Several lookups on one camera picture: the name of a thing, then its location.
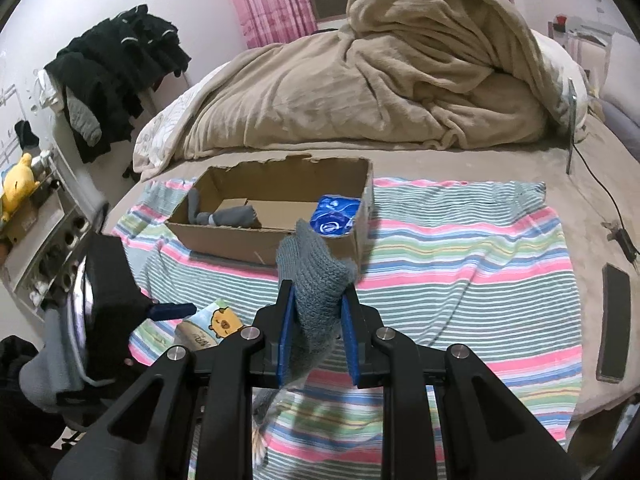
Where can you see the pile of black clothes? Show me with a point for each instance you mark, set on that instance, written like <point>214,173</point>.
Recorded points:
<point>110,60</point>

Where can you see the bed with beige sheet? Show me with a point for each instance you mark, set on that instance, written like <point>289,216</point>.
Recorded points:
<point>580,200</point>

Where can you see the grey garment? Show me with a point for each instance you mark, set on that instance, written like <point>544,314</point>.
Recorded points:
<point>85,120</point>

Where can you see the striped towel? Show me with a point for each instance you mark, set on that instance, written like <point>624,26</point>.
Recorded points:
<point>450,270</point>

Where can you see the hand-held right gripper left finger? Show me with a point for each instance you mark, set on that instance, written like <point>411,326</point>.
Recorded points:
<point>286,340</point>

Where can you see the black charger plug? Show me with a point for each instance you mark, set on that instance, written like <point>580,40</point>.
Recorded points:
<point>627,245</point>

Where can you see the cluttered white shelf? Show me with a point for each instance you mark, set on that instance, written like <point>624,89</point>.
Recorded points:
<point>45,245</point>

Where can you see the white pillow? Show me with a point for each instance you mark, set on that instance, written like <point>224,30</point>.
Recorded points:
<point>555,55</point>

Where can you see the black hanging sock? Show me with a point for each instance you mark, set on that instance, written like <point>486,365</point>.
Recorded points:
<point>25,134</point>

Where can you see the white patterned quilt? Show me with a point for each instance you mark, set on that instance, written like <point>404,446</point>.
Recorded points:
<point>160,130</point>

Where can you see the yellow plush toy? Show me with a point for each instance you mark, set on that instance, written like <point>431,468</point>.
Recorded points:
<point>17,185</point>

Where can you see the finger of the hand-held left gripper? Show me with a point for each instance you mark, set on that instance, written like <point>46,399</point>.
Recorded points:
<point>172,310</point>

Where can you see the blue plastic packet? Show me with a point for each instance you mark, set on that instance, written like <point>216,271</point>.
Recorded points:
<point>332,215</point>

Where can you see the thin grey upright panel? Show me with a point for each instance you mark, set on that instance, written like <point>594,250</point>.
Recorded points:
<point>571,125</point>

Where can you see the black smartphone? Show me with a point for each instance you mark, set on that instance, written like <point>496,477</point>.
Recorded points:
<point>614,320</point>

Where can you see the dark grey sock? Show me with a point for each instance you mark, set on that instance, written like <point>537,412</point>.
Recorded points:
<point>235,217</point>

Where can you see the cartoon print tissue packet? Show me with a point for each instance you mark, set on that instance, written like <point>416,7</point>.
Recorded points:
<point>220,324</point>

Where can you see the grey knitted sock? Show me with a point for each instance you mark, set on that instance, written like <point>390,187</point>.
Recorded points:
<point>315,280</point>

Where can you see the beige fleece blanket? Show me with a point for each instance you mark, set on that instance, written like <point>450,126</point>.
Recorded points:
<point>375,85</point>

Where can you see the cluttered side table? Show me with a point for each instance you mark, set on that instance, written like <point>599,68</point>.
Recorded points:
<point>595,40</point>

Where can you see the cardboard box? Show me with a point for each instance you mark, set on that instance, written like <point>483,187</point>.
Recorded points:
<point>225,244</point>

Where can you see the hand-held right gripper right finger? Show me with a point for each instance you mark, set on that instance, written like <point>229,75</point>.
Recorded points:
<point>350,345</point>

